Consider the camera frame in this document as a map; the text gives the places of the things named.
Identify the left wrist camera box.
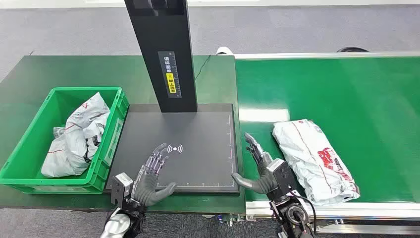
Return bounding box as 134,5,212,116
110,173,134,207

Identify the black curved object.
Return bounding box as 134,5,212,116
336,46,370,53

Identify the green conveyor belt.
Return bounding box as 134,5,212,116
234,56,420,204

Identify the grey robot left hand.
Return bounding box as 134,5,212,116
131,143,178,208

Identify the column label with yellow sticker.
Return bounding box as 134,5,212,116
157,51,182,99

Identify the white mailer bag red print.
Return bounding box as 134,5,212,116
272,119,361,207

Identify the aluminium conveyor frame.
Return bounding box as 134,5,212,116
233,51,420,236

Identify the thin black cable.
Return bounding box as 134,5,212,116
194,55,211,81

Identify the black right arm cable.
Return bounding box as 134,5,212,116
294,195,317,235

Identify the crumpled white mailer bag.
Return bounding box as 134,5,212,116
41,92,111,179

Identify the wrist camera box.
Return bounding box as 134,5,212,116
110,173,134,207
266,158,298,198

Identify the black scanner column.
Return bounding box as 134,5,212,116
124,0,198,114

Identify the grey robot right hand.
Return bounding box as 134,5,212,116
231,132,279,195

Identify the green plastic basket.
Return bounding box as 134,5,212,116
0,86,130,195

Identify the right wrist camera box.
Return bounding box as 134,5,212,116
266,158,298,198

